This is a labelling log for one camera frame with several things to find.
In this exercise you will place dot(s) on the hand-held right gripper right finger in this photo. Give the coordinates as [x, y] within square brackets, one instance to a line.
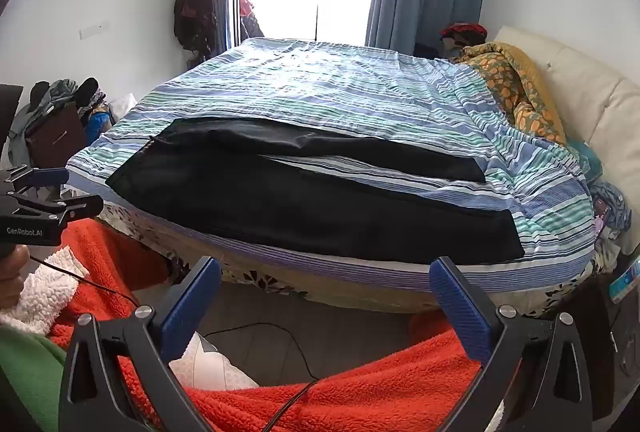
[460, 307]

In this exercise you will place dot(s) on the blue grey crumpled clothes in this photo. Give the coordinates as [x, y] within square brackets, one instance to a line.
[612, 207]

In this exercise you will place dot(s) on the person's left hand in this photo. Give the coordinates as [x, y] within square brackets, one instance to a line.
[12, 277]

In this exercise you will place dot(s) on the red clothing by door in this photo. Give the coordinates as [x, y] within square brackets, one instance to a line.
[248, 12]

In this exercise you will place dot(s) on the red fleece robe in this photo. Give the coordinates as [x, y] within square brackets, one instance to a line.
[375, 392]

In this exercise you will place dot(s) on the white shoe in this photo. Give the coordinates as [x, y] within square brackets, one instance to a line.
[215, 367]

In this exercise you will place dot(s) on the hanging dark coats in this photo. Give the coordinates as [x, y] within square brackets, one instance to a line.
[197, 2]

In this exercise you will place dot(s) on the brown bag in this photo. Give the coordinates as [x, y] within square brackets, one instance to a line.
[55, 137]

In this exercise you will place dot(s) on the teal pillow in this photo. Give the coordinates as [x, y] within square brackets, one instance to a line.
[587, 162]

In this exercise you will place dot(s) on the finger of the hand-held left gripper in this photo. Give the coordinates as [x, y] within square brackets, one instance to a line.
[75, 206]
[50, 177]

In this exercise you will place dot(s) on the pile of grey clothes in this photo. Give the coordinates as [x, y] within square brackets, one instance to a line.
[50, 95]

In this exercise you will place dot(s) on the striped bedsheet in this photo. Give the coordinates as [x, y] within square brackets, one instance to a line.
[325, 82]

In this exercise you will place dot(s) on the blue and white device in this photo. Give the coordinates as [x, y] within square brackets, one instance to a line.
[625, 279]

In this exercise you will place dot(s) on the white wall switch plate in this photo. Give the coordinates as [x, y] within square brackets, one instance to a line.
[95, 28]

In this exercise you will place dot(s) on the green garment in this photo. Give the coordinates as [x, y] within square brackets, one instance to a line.
[25, 372]

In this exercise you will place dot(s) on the red and black clothing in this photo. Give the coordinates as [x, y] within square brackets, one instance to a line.
[462, 32]

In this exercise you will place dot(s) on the black pants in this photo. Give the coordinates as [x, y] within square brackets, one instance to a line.
[300, 212]

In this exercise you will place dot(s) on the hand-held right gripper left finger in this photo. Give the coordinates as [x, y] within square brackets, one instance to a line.
[192, 297]

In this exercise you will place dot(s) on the cream padded headboard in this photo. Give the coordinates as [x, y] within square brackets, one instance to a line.
[590, 82]

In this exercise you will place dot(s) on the orange floral quilt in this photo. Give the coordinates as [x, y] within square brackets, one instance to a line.
[515, 82]

